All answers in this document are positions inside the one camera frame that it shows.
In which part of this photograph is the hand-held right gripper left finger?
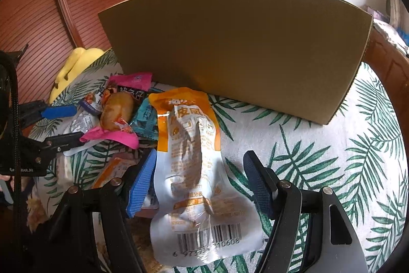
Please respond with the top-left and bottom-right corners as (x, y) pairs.
(48, 149), (158, 273)

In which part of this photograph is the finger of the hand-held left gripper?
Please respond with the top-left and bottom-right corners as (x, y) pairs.
(18, 101), (78, 126)
(32, 132), (87, 163)

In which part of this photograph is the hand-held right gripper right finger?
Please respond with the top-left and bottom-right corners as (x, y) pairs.
(242, 150), (365, 273)

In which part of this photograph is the orange and white snack packet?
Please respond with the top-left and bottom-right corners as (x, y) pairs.
(149, 88), (266, 267)

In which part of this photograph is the pink drumstick snack packet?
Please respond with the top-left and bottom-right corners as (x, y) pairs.
(79, 71), (153, 149)

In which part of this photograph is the teal snack packet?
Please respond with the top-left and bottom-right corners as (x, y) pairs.
(129, 97), (160, 141)

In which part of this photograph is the brown cardboard box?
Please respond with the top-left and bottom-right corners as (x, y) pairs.
(97, 0), (374, 126)

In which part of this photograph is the small orange snack packet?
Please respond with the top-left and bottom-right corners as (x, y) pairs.
(92, 155), (139, 190)

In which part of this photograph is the yellow plush toy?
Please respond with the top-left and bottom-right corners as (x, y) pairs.
(49, 47), (106, 104)

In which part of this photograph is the floral cloth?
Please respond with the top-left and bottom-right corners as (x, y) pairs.
(25, 177), (61, 230)

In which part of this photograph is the leaf print blanket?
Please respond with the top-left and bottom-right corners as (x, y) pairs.
(27, 49), (404, 273)

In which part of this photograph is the pile of folded cloths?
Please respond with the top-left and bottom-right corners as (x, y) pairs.
(361, 4), (409, 57)

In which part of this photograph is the black braided cable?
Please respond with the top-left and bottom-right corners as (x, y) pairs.
(8, 67), (26, 229)

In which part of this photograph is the wooden bed frame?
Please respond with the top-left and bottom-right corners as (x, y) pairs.
(360, 29), (409, 122)

